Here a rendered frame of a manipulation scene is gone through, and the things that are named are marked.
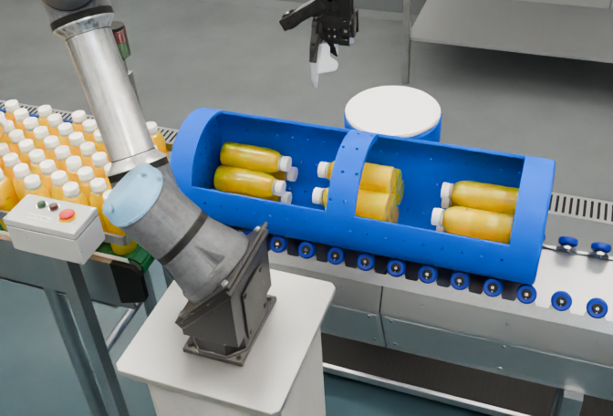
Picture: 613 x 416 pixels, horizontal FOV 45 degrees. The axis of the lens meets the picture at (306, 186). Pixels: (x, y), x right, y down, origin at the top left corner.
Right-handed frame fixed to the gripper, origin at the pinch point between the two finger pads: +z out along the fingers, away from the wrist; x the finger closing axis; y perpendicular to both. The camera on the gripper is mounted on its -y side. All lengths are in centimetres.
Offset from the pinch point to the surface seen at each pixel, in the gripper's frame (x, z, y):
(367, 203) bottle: -7.3, 28.8, 11.6
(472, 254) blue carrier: -14, 32, 37
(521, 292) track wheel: -10, 44, 48
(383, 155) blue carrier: 13.7, 29.6, 10.1
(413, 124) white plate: 40, 36, 12
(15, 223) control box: -33, 31, -67
